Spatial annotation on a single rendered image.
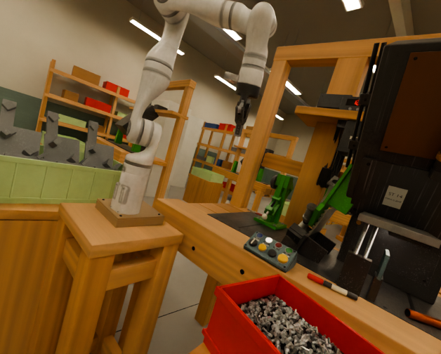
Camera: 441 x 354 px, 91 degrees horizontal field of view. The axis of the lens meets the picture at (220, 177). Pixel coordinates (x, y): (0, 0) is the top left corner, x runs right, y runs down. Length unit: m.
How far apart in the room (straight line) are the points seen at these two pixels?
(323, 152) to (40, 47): 7.04
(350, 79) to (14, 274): 1.69
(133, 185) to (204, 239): 0.32
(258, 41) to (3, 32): 7.03
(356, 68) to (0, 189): 1.61
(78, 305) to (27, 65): 6.91
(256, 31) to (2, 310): 1.28
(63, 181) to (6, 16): 6.64
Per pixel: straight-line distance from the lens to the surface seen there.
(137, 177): 0.78
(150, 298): 0.93
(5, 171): 1.05
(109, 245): 0.70
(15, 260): 1.12
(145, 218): 0.83
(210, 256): 0.83
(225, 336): 0.49
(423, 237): 0.69
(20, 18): 7.56
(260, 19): 0.72
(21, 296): 1.20
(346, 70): 1.42
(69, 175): 1.08
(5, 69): 7.39
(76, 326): 0.83
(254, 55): 0.71
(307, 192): 1.27
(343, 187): 0.88
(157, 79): 0.79
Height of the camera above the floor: 1.17
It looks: 5 degrees down
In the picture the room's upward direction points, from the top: 17 degrees clockwise
